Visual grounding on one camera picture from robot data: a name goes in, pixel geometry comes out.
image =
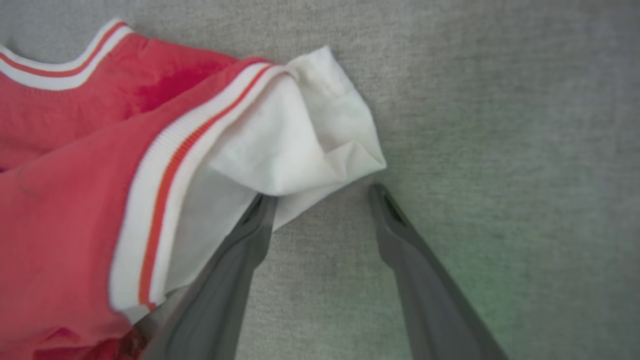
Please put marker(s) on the red jersey with white sleeves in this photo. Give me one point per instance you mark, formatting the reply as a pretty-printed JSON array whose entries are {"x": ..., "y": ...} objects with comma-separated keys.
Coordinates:
[{"x": 90, "y": 210}]

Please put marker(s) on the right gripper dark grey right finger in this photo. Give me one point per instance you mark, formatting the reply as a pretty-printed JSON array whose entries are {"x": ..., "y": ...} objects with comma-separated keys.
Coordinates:
[{"x": 430, "y": 295}]

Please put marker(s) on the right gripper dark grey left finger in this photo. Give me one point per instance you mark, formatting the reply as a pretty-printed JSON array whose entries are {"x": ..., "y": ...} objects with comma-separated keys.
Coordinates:
[{"x": 220, "y": 295}]

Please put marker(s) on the grey fabric sofa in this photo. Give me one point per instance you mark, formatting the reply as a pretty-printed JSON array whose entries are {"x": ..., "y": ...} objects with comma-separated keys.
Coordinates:
[{"x": 500, "y": 150}]

